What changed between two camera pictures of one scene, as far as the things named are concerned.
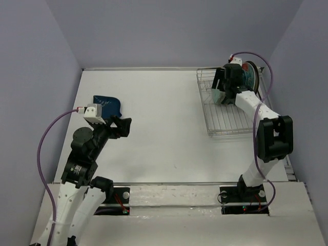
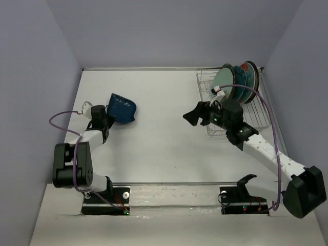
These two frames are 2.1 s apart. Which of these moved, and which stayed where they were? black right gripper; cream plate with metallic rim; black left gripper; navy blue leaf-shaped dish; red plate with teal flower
Moved: black right gripper; navy blue leaf-shaped dish; black left gripper
Stayed: cream plate with metallic rim; red plate with teal flower
